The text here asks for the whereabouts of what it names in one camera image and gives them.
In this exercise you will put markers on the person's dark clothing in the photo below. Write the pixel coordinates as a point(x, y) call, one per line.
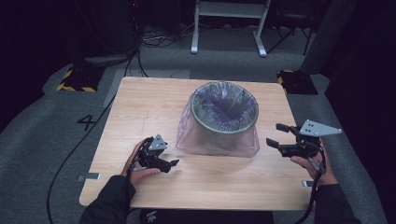
point(211, 217)

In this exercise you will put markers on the person's left hand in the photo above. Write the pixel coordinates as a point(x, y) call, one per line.
point(138, 174)

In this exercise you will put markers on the purple translucent plastic bag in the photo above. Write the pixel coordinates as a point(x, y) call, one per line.
point(224, 105)

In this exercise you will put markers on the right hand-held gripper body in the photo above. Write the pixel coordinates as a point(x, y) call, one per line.
point(317, 129)

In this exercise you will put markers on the green round bin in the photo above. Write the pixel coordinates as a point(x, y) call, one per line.
point(214, 137)

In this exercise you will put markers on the black equipment stand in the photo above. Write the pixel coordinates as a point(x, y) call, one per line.
point(102, 34)

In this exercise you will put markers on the black yellow striped stand base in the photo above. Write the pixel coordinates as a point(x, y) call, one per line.
point(297, 82)
point(79, 79)

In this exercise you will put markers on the grey upright column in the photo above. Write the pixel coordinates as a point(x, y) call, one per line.
point(330, 37)

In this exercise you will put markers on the person's right hand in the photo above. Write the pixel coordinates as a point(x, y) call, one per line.
point(322, 175)

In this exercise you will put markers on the white metal table frame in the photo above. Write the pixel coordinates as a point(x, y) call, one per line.
point(229, 9)

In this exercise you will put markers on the black folding stand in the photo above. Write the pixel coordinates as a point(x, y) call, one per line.
point(289, 34)

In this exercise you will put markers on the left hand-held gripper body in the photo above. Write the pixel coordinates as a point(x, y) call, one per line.
point(149, 157)

